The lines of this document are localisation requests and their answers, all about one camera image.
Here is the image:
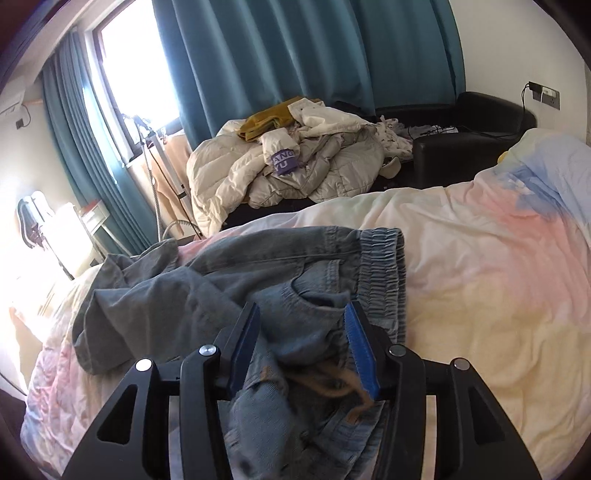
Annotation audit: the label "yellow garment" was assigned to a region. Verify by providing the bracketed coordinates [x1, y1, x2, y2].
[238, 97, 321, 143]

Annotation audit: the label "white side table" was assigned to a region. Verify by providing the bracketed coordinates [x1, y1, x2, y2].
[74, 198, 114, 266]

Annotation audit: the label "dark upright object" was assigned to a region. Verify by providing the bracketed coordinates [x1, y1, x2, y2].
[17, 194, 49, 251]

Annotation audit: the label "white air conditioner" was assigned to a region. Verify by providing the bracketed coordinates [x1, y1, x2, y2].
[0, 89, 28, 117]

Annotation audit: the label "pastel bed blanket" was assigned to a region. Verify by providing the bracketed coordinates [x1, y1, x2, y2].
[21, 127, 591, 480]

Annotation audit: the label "black charger cable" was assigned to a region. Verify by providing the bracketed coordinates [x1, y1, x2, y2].
[521, 81, 544, 118]

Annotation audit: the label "black sofa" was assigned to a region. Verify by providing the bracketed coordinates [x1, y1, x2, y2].
[222, 91, 537, 232]

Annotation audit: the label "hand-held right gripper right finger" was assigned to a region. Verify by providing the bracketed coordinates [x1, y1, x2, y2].
[344, 301, 543, 480]

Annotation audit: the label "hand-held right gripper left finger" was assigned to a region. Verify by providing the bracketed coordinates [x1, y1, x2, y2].
[62, 302, 262, 480]

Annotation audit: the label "purple cloth tag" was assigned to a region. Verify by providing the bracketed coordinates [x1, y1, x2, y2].
[268, 148, 300, 176]

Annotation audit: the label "wide teal curtain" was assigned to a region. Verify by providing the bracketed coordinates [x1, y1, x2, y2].
[152, 0, 467, 139]

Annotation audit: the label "metal drying rack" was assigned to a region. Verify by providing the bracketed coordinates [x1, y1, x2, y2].
[122, 113, 204, 241]

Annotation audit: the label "narrow teal curtain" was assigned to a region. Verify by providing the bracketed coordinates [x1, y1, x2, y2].
[41, 32, 160, 256]

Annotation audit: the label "blue denim pants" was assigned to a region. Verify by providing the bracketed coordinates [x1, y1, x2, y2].
[73, 226, 409, 480]

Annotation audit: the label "wall socket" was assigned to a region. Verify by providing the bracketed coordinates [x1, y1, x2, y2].
[539, 85, 562, 110]

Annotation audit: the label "pile of cream laundry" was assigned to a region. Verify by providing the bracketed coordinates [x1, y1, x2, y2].
[247, 124, 386, 208]

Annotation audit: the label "printed white garment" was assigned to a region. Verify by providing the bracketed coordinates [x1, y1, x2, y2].
[369, 116, 415, 163]

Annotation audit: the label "white quilted coat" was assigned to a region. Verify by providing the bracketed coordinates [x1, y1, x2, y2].
[187, 120, 269, 236]

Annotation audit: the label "window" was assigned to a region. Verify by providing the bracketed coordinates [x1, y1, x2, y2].
[90, 14, 183, 162]

